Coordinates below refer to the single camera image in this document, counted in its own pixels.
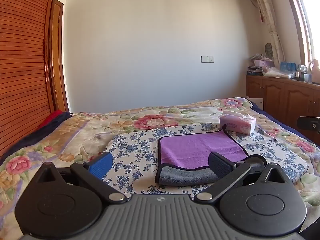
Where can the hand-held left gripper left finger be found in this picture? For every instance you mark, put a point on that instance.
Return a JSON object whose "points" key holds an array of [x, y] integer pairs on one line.
{"points": [[101, 165]]}

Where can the patterned beige curtain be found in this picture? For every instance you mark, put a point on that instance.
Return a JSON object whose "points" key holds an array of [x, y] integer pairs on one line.
{"points": [[271, 22]]}

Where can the clear plastic bag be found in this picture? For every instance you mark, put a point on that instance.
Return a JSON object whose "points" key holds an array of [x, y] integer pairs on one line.
{"points": [[275, 72]]}

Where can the red hanging tassel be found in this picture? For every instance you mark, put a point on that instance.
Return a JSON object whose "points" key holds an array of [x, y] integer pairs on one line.
{"points": [[262, 17]]}

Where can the white cardboard box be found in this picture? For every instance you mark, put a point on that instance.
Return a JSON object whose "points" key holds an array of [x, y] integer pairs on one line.
{"points": [[255, 102]]}

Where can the wooden cabinet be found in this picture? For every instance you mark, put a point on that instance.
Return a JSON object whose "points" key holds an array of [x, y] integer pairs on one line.
{"points": [[277, 95]]}

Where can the wooden window frame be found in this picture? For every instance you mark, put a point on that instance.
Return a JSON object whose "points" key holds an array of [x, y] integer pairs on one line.
{"points": [[298, 17]]}

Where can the red cloth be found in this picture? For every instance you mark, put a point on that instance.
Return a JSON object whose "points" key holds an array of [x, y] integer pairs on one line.
{"points": [[51, 118]]}

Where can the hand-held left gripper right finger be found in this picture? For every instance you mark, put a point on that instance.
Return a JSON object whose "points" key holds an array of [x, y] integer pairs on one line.
{"points": [[220, 165]]}

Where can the white wall switch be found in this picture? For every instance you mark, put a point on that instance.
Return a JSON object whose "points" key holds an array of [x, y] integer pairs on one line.
{"points": [[204, 59]]}

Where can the pink tissue box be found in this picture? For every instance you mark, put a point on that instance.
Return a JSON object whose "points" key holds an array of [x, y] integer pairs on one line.
{"points": [[237, 123]]}

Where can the stack of books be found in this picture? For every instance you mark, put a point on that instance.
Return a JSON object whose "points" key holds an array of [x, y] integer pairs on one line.
{"points": [[253, 71]]}

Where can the white wall socket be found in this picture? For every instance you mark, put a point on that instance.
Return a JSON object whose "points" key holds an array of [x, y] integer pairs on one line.
{"points": [[211, 59]]}

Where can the pink printed box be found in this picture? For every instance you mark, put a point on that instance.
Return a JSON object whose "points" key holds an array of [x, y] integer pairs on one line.
{"points": [[263, 64]]}

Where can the dark hand fan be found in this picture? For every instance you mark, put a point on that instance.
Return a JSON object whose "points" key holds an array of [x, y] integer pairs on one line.
{"points": [[269, 50]]}

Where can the wooden door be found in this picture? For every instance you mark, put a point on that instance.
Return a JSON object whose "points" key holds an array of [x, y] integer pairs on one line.
{"points": [[58, 62]]}

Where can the floral bedspread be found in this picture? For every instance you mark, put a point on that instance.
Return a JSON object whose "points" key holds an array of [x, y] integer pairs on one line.
{"points": [[82, 132]]}

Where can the blue printed box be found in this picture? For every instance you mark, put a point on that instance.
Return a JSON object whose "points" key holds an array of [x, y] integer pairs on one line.
{"points": [[287, 66]]}

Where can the blue floral white cloth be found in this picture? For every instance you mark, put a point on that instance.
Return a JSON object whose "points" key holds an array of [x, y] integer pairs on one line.
{"points": [[135, 147]]}

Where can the purple and grey towel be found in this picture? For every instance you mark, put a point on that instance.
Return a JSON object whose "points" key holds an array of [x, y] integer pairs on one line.
{"points": [[195, 147]]}

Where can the pink plastic jug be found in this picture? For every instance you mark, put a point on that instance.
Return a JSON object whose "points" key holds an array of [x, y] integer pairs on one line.
{"points": [[315, 71]]}

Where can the slatted wooden wardrobe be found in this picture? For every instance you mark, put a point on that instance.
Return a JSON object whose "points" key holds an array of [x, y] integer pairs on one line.
{"points": [[22, 67]]}

